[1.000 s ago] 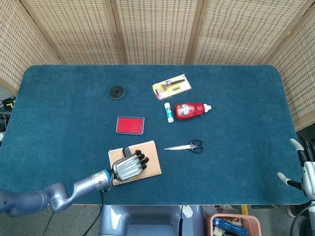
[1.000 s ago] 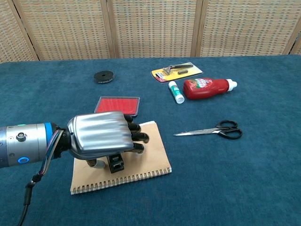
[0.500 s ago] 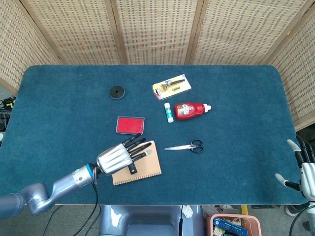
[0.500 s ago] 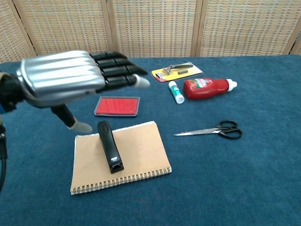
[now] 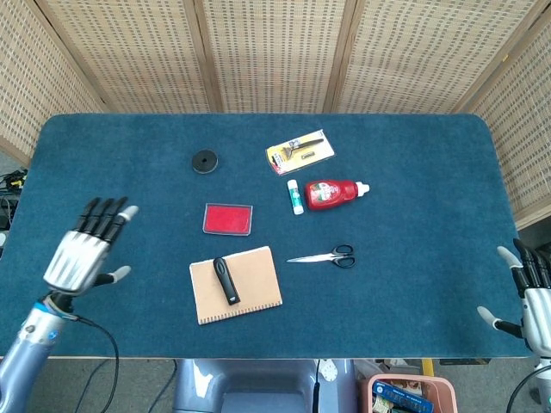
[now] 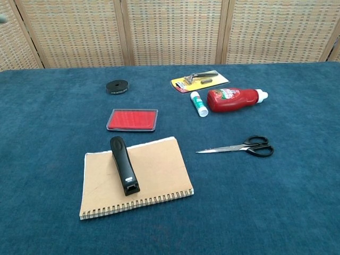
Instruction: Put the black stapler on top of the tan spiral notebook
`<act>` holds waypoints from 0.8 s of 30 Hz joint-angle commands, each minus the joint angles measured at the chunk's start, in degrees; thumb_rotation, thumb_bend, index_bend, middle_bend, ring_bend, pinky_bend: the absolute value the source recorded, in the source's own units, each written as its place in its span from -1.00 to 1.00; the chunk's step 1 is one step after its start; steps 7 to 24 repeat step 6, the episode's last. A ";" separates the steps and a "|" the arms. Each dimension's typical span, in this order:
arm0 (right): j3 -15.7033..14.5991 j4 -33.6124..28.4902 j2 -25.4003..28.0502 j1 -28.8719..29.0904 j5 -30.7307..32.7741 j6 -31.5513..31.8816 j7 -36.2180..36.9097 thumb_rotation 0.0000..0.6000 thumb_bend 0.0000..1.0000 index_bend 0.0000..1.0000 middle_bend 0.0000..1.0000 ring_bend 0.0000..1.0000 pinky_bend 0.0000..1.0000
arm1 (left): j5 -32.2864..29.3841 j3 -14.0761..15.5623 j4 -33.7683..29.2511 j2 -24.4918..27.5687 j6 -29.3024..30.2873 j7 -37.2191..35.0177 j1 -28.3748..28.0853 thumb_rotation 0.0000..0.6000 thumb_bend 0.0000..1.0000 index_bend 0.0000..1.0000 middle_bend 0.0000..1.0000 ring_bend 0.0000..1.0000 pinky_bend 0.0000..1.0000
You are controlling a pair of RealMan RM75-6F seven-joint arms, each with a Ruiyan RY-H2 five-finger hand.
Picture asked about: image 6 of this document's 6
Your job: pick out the red ketchup bottle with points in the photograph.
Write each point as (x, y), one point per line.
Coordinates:
(228, 101)

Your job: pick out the red ink stamp pad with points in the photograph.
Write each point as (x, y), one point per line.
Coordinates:
(132, 119)

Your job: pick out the blue felt table mat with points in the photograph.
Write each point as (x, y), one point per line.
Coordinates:
(265, 199)

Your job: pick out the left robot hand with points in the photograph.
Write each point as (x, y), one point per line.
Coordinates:
(2, 18)

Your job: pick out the woven rattan screen panel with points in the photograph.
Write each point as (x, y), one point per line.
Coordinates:
(175, 32)
(276, 32)
(334, 53)
(77, 34)
(13, 47)

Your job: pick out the black stapler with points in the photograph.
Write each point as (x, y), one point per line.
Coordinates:
(122, 162)

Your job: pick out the white green glue stick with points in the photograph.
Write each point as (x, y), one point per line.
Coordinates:
(199, 104)

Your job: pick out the razor in yellow blister pack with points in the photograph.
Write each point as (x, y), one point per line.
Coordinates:
(194, 82)

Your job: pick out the black tape roll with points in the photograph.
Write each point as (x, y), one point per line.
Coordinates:
(117, 91)

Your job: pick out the tan spiral notebook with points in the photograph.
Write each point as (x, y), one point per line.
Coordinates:
(159, 172)

